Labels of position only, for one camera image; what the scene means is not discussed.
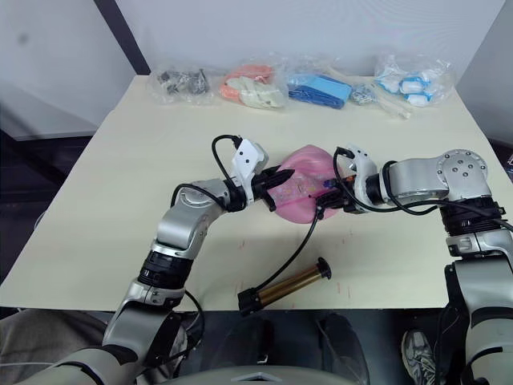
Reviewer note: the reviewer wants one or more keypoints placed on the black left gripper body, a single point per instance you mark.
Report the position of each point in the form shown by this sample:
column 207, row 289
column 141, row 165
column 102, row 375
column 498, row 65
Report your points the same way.
column 261, row 187

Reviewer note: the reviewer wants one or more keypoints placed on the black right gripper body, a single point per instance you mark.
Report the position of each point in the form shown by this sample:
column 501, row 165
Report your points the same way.
column 349, row 200

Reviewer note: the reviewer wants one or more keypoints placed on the pink printed ball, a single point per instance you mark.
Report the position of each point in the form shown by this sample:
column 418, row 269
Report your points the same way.
column 305, row 160

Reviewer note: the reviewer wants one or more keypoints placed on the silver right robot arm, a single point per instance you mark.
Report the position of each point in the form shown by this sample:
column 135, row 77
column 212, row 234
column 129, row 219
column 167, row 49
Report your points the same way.
column 421, row 176

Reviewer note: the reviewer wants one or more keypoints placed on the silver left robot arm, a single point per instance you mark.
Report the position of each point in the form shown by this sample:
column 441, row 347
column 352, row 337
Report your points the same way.
column 180, row 224

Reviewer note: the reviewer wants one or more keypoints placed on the small bag of silver screws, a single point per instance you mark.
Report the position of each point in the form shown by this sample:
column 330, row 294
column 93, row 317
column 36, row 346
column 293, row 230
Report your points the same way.
column 362, row 94

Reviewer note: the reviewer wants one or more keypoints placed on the white plastic stick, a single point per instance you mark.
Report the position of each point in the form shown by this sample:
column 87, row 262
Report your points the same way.
column 394, row 108

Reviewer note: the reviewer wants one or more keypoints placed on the bag of orange white gloves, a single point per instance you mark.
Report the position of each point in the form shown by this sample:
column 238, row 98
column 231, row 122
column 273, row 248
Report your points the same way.
column 248, row 86

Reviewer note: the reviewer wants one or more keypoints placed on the bag of blue cloths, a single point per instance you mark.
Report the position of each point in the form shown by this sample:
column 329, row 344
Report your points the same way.
column 320, row 88

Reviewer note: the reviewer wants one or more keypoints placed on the bag of blue white rolls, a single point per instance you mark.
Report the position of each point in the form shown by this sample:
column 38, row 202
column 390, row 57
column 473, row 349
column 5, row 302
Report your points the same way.
column 413, row 84

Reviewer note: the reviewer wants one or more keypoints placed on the bag of dark metal parts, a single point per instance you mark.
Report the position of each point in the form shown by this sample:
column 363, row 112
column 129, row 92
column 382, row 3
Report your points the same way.
column 180, row 80

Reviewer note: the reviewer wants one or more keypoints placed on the dark rounded shape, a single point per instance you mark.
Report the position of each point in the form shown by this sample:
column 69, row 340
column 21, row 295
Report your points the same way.
column 340, row 345

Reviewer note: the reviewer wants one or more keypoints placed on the grey sneaker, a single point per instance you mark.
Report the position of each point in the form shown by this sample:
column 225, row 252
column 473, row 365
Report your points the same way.
column 418, row 353

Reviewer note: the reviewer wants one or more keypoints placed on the dark partition panel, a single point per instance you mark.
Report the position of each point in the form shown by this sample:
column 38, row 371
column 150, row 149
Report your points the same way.
column 493, row 60

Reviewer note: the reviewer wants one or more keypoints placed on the grey trouser leg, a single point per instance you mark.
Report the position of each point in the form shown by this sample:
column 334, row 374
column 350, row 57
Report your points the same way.
column 40, row 333

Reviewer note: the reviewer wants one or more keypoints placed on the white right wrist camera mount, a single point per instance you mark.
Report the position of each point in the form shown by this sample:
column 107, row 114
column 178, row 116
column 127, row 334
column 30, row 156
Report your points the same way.
column 362, row 168

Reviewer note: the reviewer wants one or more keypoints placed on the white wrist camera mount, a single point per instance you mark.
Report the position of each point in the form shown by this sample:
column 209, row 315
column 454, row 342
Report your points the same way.
column 245, row 156
column 362, row 168

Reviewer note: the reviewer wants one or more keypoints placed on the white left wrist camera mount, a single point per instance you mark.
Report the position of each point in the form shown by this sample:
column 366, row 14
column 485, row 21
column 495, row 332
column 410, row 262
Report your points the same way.
column 245, row 156

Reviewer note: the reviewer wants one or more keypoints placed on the dark partition post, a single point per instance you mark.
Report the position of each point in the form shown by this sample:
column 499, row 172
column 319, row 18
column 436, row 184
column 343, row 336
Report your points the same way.
column 124, row 36

